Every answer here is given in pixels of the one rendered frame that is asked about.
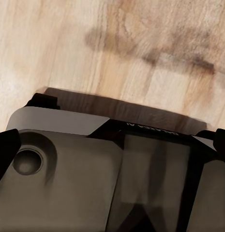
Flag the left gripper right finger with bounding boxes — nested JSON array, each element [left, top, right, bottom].
[[213, 129, 225, 162]]

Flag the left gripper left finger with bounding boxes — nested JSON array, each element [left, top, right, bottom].
[[0, 129, 21, 181]]

